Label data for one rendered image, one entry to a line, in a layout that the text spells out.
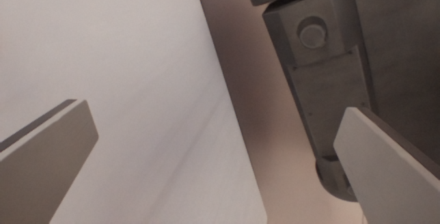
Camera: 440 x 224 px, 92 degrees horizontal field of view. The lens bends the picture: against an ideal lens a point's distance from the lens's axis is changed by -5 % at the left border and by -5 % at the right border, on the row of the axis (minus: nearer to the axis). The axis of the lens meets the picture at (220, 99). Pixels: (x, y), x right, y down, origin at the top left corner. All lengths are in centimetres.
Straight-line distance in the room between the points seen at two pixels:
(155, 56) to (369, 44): 37
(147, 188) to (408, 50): 47
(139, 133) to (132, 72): 8
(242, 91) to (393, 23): 43
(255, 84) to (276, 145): 25
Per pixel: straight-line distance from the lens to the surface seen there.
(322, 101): 49
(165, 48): 38
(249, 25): 64
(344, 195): 69
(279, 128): 78
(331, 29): 41
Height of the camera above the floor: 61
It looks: 53 degrees down
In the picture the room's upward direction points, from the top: 150 degrees counter-clockwise
